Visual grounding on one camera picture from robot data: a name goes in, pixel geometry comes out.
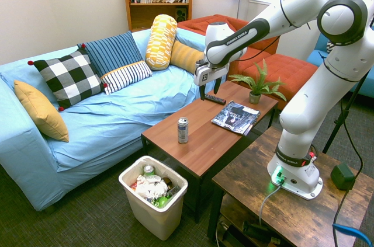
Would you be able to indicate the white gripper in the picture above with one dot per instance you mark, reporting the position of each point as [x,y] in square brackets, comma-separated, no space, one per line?
[211,73]

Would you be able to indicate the silver blue drink can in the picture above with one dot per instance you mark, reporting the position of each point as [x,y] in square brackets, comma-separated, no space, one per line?
[183,131]

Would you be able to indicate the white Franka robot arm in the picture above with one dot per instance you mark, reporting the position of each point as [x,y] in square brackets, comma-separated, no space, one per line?
[306,104]

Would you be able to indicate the green can in trash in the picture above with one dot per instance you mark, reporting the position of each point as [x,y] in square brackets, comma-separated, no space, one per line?
[148,170]

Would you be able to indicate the crumpled white paper trash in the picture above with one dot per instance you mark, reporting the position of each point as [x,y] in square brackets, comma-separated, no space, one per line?
[150,187]

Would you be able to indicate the green plastic wrapper trash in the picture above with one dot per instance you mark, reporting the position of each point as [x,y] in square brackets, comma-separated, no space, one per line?
[162,201]

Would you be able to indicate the cream plastic trash bin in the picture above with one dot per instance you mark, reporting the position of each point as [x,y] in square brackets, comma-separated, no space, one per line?
[157,217]

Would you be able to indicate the black TV remote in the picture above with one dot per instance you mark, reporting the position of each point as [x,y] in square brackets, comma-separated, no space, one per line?
[215,99]

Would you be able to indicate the business magazine stack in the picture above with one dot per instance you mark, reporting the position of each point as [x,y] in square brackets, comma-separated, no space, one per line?
[236,118]

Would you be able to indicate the mustard ribbed pillow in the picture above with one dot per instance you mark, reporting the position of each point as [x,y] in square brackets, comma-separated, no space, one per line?
[184,55]

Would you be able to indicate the potted green fern plant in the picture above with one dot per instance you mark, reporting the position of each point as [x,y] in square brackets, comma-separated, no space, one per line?
[258,86]

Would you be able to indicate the brown wooden coffee table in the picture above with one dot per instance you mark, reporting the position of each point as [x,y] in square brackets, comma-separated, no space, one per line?
[210,142]

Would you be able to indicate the yellow white patterned bolster pillow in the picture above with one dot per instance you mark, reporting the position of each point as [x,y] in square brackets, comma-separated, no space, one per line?
[160,41]

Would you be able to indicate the small black speaker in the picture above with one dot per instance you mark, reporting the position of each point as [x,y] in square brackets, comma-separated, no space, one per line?
[181,14]

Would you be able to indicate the light blue sofa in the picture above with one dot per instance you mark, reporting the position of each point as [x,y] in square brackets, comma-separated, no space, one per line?
[117,118]

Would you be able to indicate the blue striped pillow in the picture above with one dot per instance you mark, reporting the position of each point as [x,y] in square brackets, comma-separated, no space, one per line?
[117,57]

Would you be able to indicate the blue armchair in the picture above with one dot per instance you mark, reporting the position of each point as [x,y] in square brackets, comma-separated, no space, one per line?
[317,54]

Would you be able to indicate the black white checkered pillow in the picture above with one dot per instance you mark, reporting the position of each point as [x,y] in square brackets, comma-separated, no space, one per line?
[70,77]

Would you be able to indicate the rustic wooden robot table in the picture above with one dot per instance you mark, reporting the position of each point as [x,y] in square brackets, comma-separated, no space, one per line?
[292,215]

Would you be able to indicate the dark green power box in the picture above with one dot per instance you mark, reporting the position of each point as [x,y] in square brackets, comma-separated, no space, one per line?
[342,177]

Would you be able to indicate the plain mustard yellow pillow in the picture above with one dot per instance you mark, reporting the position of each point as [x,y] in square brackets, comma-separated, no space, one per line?
[41,109]

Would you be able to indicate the black camera tripod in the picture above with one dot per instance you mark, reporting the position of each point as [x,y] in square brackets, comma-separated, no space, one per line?
[344,112]

